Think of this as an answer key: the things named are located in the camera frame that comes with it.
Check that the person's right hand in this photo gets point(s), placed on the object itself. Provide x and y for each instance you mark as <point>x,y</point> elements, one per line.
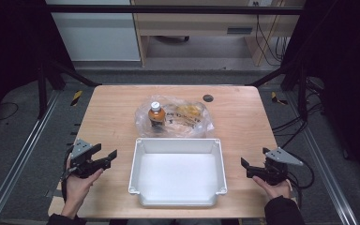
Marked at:
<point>276,189</point>

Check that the black metal stand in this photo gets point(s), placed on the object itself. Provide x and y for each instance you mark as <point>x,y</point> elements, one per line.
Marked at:
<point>42,90</point>
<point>302,93</point>

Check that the orange drink bottle white cap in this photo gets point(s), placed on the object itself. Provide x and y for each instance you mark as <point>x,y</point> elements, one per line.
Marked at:
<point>156,116</point>

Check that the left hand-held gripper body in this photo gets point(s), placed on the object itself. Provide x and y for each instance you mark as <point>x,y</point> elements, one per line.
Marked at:
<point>82,149</point>

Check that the dark curtain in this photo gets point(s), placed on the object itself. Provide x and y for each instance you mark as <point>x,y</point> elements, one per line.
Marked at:
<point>347,62</point>
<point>9,40</point>

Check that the aluminium floor rail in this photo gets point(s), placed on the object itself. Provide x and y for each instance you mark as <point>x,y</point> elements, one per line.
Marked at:
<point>22,153</point>
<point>325,168</point>

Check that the yellow snack packet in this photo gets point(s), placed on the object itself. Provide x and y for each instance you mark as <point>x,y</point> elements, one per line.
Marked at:
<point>189,110</point>

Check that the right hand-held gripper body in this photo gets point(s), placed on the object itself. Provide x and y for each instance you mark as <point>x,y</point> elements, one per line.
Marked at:
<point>282,157</point>

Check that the clear plastic bag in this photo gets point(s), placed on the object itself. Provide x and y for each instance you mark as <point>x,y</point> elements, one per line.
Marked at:
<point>197,125</point>

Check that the person's left hand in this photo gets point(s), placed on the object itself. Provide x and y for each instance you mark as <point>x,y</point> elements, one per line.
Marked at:
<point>76,189</point>

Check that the white cabinet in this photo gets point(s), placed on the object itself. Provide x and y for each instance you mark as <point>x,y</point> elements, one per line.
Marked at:
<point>97,34</point>

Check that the black horizontal frame bar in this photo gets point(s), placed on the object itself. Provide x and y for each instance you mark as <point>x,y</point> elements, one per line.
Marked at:
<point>168,9</point>

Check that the white plastic bin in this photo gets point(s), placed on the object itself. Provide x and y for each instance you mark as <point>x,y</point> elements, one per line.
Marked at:
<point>177,175</point>

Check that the yellow black striped tape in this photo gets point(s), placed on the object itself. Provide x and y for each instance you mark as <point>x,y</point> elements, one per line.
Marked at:
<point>76,97</point>
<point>276,98</point>

